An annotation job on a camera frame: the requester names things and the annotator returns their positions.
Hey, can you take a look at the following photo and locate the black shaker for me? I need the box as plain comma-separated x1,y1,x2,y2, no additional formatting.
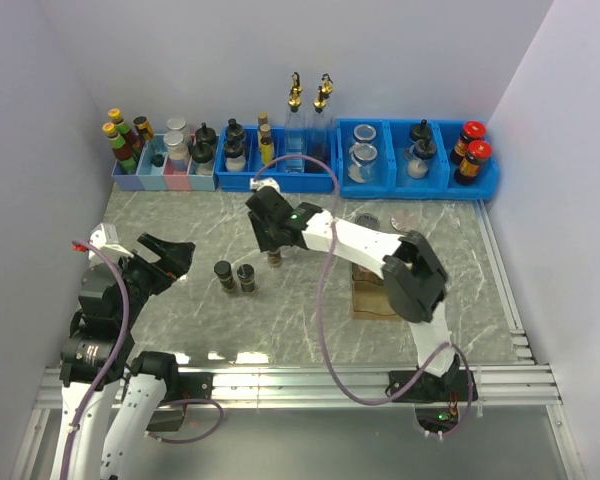
223,137,246,172
225,118,246,143

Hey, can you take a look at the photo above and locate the pink storage bin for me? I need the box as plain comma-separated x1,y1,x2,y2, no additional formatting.
163,157,191,191

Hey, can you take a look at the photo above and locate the pink lid spice jar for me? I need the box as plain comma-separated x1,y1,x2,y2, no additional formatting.
352,265,382,285

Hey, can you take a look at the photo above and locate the clear glass jar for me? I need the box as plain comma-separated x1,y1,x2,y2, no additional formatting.
348,143,378,184
353,123,377,145

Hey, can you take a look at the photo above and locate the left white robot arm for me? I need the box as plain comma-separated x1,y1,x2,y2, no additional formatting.
51,223,195,479

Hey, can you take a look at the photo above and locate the front black top shaker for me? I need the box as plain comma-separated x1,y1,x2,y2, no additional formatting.
223,137,246,172

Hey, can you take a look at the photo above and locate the black pourer jar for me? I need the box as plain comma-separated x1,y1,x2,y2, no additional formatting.
195,122,217,148
191,141,215,176

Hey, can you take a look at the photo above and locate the front clear glass jar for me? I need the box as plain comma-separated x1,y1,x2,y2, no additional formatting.
348,143,378,184

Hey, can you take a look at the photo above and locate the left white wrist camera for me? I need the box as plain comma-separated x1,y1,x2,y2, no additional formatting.
72,223,133,264

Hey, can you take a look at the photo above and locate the rear red sauce bottle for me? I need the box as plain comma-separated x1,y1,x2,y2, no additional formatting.
108,108,142,157

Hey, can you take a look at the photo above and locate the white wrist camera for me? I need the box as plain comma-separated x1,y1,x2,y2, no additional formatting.
249,177,281,193
72,223,133,264

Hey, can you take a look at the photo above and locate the purple storage bin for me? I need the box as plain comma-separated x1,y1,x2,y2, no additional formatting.
111,162,144,191

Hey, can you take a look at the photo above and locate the front silver lid jar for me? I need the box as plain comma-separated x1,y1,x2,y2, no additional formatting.
163,131,191,172

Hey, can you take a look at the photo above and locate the dark shaker spice bottle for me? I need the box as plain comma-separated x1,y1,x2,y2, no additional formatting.
237,264,256,294

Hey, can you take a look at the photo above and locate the rear clear glass jar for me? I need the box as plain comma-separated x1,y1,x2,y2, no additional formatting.
353,123,377,145

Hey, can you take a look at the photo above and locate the silver lid spice jar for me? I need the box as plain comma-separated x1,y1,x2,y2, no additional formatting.
390,211,419,232

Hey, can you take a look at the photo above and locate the front cork yellow bottle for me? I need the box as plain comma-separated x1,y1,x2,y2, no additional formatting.
259,124,275,166

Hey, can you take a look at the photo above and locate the black cap spice bottle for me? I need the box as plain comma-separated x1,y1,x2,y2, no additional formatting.
267,251,282,267

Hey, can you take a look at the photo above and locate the front red sauce bottle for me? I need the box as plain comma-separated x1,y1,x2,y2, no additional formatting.
102,122,138,174

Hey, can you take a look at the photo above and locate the small black cap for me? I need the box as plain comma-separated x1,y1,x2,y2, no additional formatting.
151,154,164,167

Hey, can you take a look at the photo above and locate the dark yellow label bottle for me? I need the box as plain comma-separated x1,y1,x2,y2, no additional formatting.
133,116,154,144

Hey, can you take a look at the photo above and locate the blue divided crate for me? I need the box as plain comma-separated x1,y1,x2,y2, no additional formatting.
214,126,333,193

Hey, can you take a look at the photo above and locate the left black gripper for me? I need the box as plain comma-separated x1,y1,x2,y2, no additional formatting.
115,231,194,327

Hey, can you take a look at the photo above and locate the rear black top shaker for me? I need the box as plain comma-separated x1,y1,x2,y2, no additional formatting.
225,118,246,143

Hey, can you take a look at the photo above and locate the rear black pourer jar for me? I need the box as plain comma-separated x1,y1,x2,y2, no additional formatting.
195,122,217,148

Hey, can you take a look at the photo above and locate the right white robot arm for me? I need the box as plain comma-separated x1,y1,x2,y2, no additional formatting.
246,180,456,400

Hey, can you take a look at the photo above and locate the pale blue storage bin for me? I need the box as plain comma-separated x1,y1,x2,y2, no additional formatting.
188,160,218,191

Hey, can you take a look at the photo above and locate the front black lid sugar jar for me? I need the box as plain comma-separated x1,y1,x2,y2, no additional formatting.
405,138,437,179

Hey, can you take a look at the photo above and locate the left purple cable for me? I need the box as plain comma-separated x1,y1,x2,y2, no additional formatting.
59,238,225,480

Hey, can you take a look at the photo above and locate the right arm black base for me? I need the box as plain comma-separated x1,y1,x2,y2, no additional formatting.
394,369,478,437

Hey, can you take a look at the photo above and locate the rear cork bottle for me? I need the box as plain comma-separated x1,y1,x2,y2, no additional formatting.
257,111,269,132

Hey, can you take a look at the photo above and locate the left glass oil bottle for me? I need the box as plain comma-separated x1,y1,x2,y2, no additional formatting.
285,72,306,173

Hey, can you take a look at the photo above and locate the large blue triple bin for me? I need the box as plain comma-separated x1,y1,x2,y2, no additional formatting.
336,117,500,201

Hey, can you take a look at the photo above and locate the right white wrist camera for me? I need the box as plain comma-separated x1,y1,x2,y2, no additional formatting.
249,177,281,193

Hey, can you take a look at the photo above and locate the light blue storage bin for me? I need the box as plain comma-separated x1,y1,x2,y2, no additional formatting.
136,134,167,191

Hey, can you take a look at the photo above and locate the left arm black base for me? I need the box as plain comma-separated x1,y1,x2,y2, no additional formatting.
147,372,214,434

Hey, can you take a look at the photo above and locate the small black cap bottle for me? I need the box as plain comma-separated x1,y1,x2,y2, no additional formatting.
214,260,235,292

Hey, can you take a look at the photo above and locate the rear silver lid jar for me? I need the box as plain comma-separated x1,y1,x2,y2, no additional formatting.
167,116,191,141

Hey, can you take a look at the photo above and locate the purple cable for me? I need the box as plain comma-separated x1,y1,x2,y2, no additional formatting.
252,153,474,405
59,238,225,480

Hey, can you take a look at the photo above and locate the right dark oil bottle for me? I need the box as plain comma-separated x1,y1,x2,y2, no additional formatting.
307,73,334,164

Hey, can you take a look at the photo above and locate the front black pourer jar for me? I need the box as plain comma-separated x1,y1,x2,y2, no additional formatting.
191,141,215,176

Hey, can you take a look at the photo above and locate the red sauce bottle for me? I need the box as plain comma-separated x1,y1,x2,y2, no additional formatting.
102,122,138,174
108,108,142,157

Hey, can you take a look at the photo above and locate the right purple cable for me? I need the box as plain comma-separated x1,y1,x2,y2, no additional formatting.
252,153,474,405

